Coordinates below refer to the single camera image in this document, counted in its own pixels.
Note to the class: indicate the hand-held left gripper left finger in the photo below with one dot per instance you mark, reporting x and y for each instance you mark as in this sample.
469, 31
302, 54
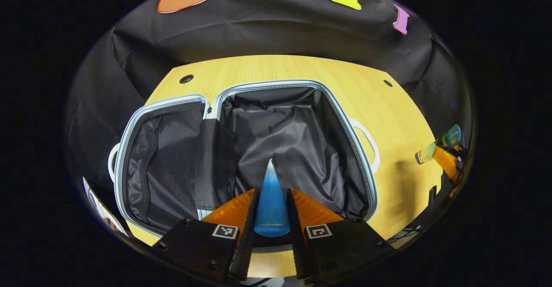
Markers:
246, 244

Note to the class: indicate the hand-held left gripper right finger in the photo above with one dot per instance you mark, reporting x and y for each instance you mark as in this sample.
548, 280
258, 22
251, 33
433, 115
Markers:
297, 248

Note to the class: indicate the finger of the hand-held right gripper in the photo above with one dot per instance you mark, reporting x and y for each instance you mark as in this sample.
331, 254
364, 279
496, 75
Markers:
446, 164

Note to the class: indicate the teal capped cosmetic tube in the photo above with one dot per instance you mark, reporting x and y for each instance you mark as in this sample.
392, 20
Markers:
431, 151

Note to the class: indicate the blue gradient cosmetic tube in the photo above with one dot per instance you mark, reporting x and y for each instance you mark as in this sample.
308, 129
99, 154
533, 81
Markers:
271, 209

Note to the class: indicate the light blue suitcase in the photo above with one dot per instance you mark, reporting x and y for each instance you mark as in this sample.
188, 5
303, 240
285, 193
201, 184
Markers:
293, 140

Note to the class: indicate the white printed sheet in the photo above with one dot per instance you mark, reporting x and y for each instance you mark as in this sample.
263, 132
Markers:
101, 211

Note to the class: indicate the black backdrop cloth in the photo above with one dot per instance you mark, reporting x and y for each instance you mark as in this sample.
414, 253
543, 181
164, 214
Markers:
258, 32

